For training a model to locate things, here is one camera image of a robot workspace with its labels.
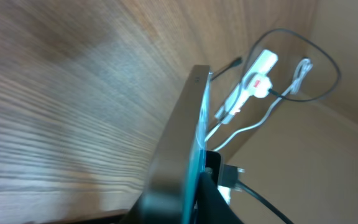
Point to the white USB charger plug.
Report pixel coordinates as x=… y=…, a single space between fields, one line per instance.
x=259 y=86

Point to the Galaxy smartphone teal screen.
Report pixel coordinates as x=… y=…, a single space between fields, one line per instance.
x=180 y=156

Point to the white power strip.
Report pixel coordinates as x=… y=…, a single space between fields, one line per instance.
x=238 y=97

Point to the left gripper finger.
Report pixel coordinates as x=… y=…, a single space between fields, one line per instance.
x=212 y=208

